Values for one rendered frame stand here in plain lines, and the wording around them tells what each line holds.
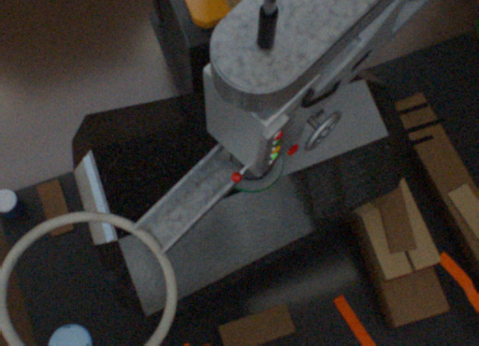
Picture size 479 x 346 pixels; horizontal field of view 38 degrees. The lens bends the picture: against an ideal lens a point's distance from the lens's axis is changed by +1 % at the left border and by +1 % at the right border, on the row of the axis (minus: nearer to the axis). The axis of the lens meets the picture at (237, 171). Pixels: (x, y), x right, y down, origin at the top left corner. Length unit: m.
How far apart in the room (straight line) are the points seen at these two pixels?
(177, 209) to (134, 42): 1.56
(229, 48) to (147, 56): 1.93
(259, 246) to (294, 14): 1.09
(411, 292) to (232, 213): 1.00
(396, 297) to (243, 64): 1.72
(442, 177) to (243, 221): 1.15
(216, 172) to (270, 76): 0.66
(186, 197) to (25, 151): 1.42
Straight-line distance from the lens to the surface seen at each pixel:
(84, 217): 2.08
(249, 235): 2.43
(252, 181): 2.30
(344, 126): 2.45
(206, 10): 2.66
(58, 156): 3.33
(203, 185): 2.11
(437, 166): 3.24
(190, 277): 2.45
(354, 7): 1.63
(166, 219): 2.09
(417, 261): 2.97
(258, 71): 1.53
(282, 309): 2.96
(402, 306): 3.03
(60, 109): 3.42
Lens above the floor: 3.07
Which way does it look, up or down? 72 degrees down
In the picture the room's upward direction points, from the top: 3 degrees clockwise
